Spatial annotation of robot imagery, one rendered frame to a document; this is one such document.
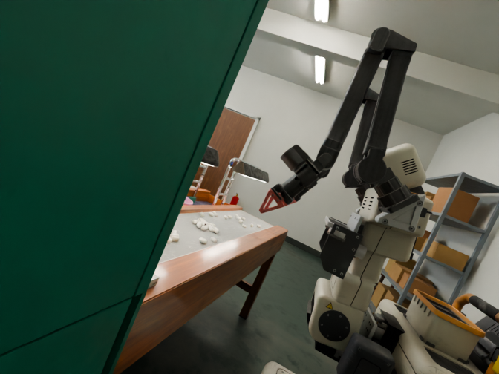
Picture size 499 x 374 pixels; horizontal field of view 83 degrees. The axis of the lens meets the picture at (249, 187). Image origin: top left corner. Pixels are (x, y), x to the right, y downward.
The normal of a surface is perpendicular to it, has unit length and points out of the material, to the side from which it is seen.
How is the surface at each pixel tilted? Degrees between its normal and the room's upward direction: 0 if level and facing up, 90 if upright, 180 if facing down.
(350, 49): 90
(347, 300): 90
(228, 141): 90
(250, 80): 90
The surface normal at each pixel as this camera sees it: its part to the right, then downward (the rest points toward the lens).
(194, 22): 0.86, 0.40
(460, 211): -0.15, 0.00
